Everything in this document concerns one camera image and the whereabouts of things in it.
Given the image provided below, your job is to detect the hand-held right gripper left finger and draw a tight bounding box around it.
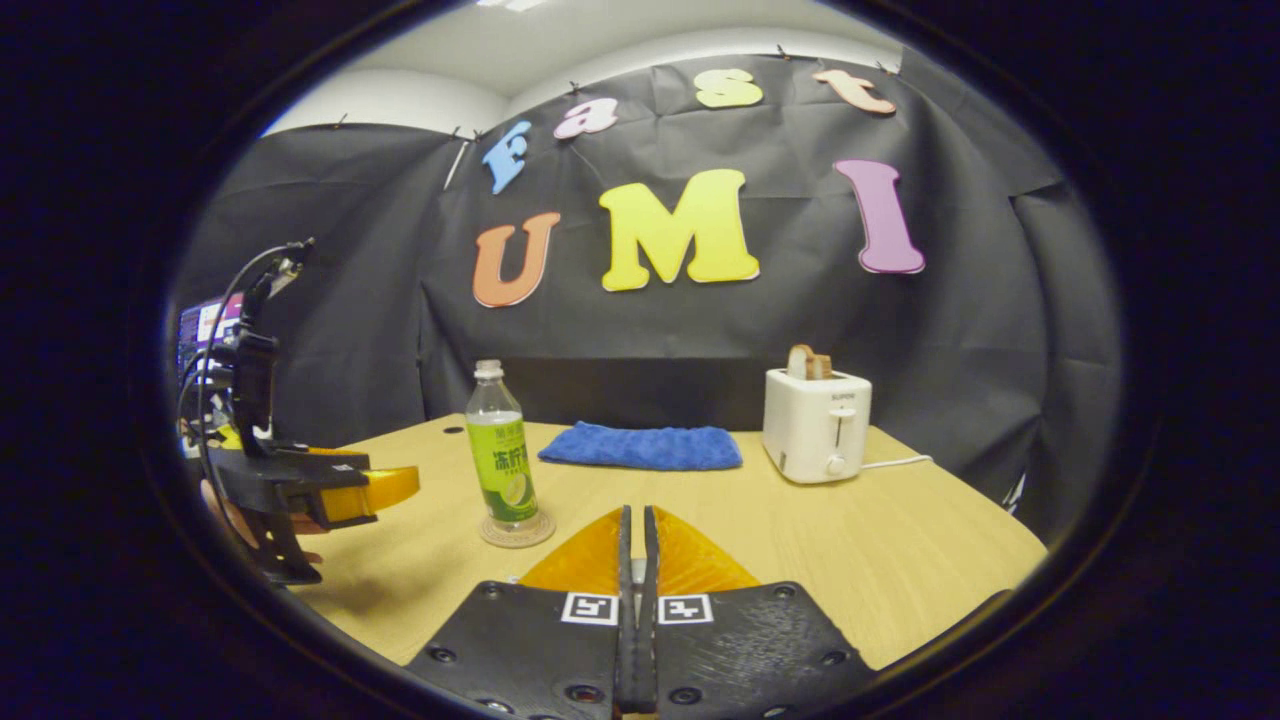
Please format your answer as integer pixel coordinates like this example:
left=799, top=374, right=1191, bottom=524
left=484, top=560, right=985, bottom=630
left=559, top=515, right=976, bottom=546
left=403, top=505, right=641, bottom=717

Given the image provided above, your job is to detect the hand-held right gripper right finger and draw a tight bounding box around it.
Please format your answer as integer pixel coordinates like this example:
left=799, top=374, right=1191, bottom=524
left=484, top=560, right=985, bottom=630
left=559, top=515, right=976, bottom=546
left=640, top=505, right=878, bottom=717

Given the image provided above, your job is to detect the round woven coaster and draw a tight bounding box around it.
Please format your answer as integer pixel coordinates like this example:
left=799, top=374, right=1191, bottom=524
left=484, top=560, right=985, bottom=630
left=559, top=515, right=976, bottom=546
left=479, top=510, right=556, bottom=549

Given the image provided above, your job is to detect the green label water bottle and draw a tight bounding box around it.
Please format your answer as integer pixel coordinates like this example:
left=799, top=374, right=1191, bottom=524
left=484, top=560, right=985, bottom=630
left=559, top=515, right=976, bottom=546
left=465, top=360, right=541, bottom=531

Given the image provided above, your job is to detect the computer monitor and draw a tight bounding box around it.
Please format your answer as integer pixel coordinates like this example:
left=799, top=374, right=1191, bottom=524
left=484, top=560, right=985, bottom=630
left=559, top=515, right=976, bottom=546
left=178, top=293, right=246, bottom=386

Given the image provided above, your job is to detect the blue towel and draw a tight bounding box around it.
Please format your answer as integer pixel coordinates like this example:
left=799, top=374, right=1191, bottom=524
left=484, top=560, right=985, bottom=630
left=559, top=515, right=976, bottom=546
left=538, top=421, right=744, bottom=472

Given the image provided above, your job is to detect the white toaster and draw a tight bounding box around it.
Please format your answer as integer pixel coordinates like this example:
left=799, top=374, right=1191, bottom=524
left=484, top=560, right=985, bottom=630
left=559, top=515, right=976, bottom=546
left=762, top=368, right=873, bottom=486

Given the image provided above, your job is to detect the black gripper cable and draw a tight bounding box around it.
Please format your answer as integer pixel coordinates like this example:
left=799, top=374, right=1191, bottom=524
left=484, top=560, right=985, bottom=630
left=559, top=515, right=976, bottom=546
left=178, top=238, right=316, bottom=471

